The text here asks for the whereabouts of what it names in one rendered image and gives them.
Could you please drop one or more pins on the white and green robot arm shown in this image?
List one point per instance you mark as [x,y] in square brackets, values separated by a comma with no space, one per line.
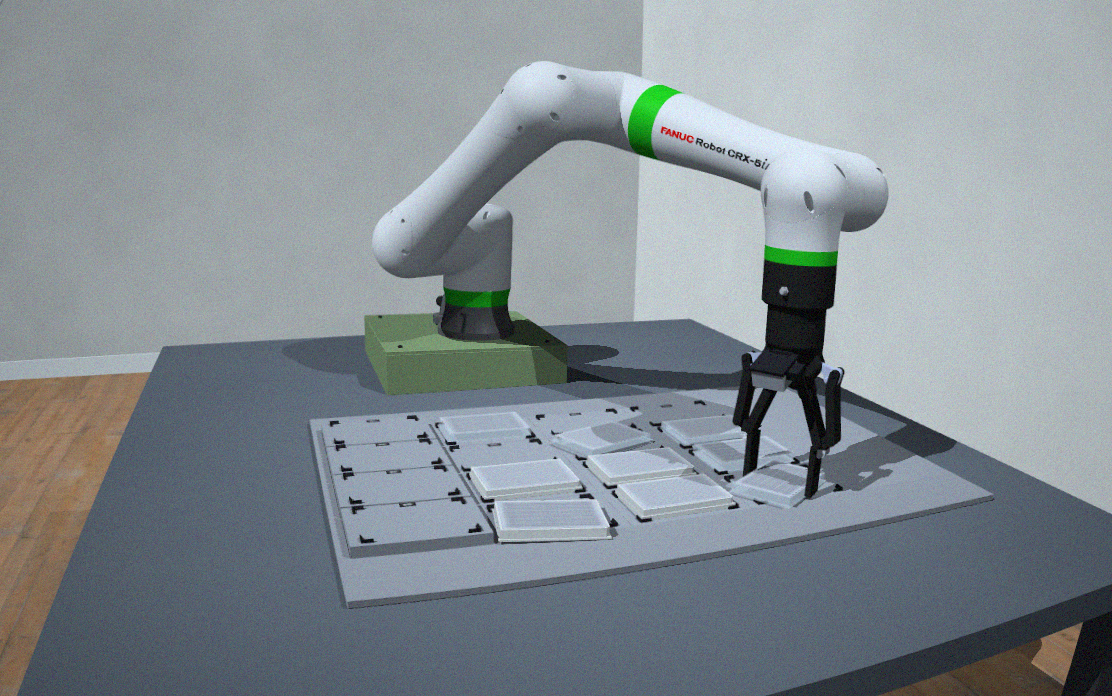
[806,193]

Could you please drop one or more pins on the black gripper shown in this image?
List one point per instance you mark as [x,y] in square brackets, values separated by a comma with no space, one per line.
[801,331]

